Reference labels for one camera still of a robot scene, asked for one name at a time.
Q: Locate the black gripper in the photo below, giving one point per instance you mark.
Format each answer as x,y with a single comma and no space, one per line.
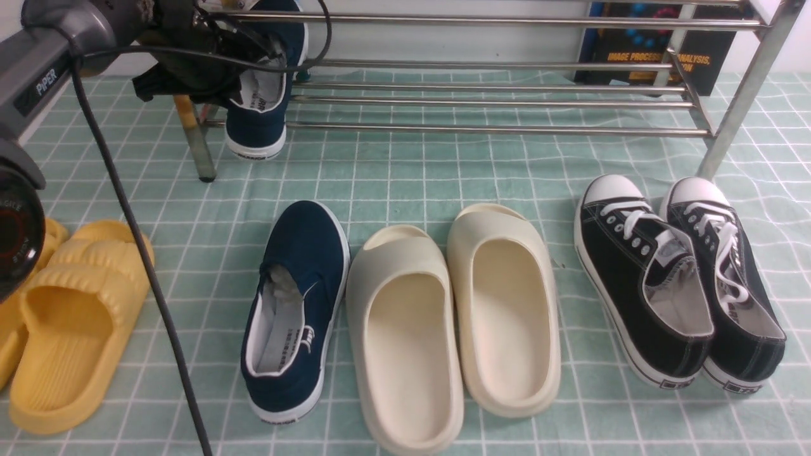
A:
188,42

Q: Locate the navy slip-on shoe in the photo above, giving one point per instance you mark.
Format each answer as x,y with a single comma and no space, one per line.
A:
289,328
256,112

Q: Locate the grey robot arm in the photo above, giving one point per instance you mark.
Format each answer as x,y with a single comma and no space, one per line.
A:
58,39

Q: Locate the steel shoe rack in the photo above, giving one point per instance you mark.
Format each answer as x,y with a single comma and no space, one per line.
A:
671,77

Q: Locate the green checkered table cloth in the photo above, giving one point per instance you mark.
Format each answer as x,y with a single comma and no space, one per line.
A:
209,239

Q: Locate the left yellow ridged slipper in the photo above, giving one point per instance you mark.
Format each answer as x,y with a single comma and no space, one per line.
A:
14,333

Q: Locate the yellow ridged slipper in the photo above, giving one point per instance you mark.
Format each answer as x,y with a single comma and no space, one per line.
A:
14,333
80,312

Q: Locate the right yellow ridged slipper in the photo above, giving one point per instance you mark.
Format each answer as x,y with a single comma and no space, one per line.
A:
80,312

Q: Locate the left cream slide slipper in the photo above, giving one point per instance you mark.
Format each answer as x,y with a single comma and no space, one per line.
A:
400,314

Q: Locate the cream slide slipper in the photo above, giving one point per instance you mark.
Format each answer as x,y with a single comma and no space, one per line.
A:
400,314
507,310

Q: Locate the right cream slide slipper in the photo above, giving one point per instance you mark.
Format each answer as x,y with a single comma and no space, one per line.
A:
507,310

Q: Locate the dark image processing book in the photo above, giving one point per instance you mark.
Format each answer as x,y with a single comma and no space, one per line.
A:
701,53

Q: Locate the left black canvas sneaker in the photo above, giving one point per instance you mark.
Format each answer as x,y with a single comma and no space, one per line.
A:
646,273

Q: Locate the black canvas sneaker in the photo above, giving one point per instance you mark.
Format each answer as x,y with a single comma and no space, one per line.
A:
748,343
646,273

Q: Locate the right black canvas sneaker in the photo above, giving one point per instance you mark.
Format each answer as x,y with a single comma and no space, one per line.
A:
748,343

